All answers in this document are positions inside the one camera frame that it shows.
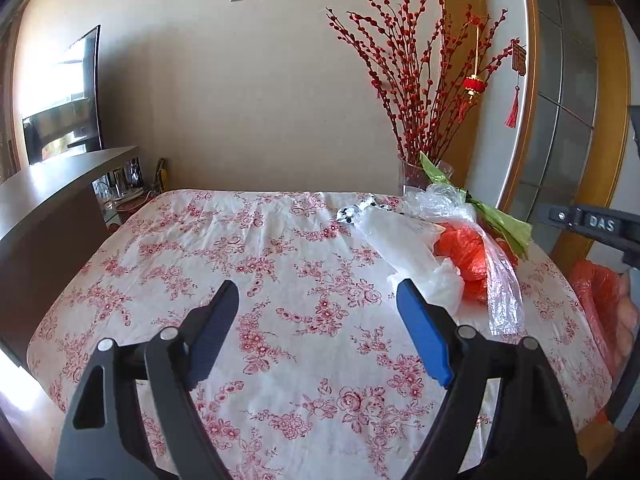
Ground red bin liner bag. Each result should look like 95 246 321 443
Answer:
568 260 620 377

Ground flat screen television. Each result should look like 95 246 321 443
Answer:
21 25 104 165

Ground lime paw print bag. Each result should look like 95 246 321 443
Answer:
420 152 533 259

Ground orange plastic bag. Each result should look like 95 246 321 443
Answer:
434 222 488 306

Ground red lantern ornament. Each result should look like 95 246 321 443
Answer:
458 20 486 124

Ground glass panel door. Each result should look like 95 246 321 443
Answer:
510 0 598 254

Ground red tassel door charm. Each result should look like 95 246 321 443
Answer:
504 38 527 129

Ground right human hand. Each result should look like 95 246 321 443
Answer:
613 273 639 375

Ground picture frame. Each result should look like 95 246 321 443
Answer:
107 157 144 200

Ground clear plastic bag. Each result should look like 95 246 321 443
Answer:
402 183 477 223

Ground dark wooden tv cabinet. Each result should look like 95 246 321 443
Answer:
1 145 139 366

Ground red berry branches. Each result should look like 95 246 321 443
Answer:
326 0 511 166

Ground pale pink plastic bag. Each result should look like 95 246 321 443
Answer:
482 234 525 336

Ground white plastic bag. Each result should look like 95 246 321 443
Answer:
354 206 464 315

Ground glass vase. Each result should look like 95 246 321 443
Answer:
399 158 431 196

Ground black white patterned wrapper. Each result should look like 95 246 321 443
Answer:
335 195 395 224

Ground floral tablecloth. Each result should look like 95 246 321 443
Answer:
27 190 615 479

